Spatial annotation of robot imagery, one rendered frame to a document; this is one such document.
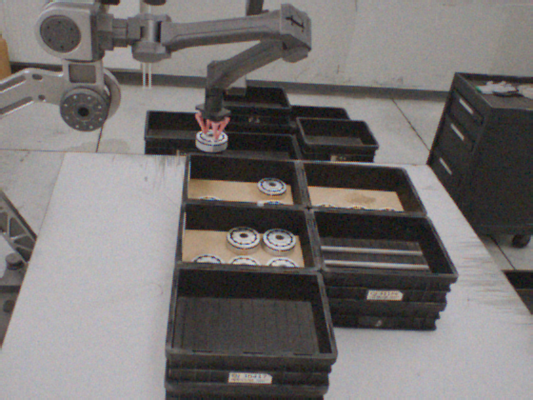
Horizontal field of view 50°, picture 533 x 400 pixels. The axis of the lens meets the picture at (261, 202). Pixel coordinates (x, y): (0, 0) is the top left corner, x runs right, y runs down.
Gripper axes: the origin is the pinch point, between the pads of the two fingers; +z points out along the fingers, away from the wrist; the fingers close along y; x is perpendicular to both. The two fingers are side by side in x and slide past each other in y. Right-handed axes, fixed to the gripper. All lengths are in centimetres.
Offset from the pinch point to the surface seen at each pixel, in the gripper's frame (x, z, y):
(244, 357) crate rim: 54, 16, -62
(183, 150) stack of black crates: -52, 49, 64
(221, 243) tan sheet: 18.2, 23.0, -23.1
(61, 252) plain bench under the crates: 47, 35, 20
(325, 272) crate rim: 16, 15, -59
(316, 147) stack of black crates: -100, 44, 17
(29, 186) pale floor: -20, 100, 157
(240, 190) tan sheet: -8.6, 21.9, -7.7
